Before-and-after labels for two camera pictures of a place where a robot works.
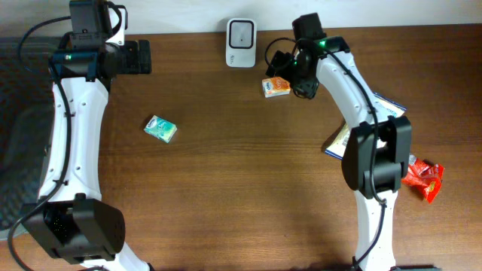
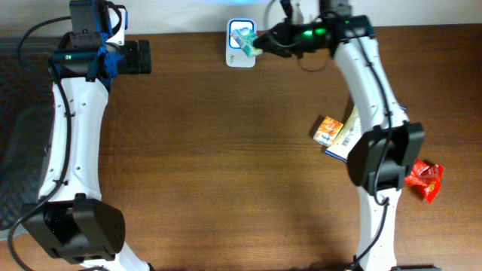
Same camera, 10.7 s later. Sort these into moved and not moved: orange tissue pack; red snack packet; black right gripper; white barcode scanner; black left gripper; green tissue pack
Moved: black right gripper; orange tissue pack; green tissue pack
Not moved: red snack packet; black left gripper; white barcode scanner
